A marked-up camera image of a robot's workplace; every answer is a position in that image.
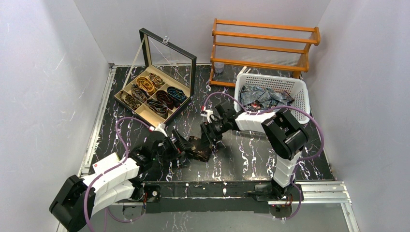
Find black tie storage box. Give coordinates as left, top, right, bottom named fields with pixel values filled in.
left=114, top=28, right=197, bottom=127

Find small cream cardboard box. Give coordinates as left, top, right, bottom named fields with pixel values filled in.
left=92, top=152, right=120, bottom=174

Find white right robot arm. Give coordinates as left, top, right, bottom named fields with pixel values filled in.
left=201, top=104, right=308, bottom=188

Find white plastic basket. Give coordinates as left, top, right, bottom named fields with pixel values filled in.
left=234, top=73, right=310, bottom=114

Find dark red rolled tie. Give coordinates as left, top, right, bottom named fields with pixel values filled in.
left=155, top=90, right=174, bottom=110

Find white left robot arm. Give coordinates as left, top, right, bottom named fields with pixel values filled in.
left=49, top=130, right=198, bottom=232

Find olive patterned rolled tie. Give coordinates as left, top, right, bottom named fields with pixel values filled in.
left=119, top=90, right=141, bottom=110

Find brown rolled tie back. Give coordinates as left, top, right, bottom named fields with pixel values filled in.
left=148, top=73, right=165, bottom=89

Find brown patterned rolled tie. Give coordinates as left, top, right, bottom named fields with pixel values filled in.
left=131, top=84, right=150, bottom=103

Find grey striped rolled tie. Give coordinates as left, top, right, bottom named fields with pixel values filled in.
left=147, top=99, right=168, bottom=119

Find orange wooden shoe rack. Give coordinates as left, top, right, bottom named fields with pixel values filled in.
left=209, top=19, right=321, bottom=87

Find small clear plastic cup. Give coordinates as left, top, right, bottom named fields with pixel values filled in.
left=213, top=62, right=225, bottom=74

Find black gold floral tie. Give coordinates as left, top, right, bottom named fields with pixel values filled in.
left=187, top=136, right=212, bottom=162

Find blue black rolled tie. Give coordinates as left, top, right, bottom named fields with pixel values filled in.
left=167, top=87, right=187, bottom=107

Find gold rolled tie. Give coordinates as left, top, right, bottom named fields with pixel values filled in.
left=136, top=76, right=156, bottom=95

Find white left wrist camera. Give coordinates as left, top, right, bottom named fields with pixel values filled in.
left=154, top=123, right=168, bottom=137

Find grey ties in basket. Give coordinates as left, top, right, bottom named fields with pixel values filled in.
left=239, top=85, right=294, bottom=112

